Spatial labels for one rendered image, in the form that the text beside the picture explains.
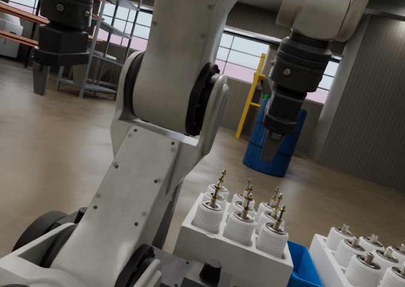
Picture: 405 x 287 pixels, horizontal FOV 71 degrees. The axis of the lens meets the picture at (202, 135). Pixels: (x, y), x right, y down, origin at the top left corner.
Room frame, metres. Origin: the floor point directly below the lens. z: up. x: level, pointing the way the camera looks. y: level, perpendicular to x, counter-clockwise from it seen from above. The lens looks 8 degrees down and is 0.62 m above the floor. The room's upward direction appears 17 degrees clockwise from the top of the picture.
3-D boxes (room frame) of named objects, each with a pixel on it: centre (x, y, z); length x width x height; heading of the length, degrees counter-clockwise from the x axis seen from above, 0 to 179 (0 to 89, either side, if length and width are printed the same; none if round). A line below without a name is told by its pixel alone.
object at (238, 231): (0.97, -0.22, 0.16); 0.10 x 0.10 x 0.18
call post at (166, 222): (1.05, 0.06, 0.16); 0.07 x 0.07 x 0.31; 82
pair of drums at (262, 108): (3.62, -0.90, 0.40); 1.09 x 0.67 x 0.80; 175
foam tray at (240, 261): (1.09, -0.24, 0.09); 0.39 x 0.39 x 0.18; 82
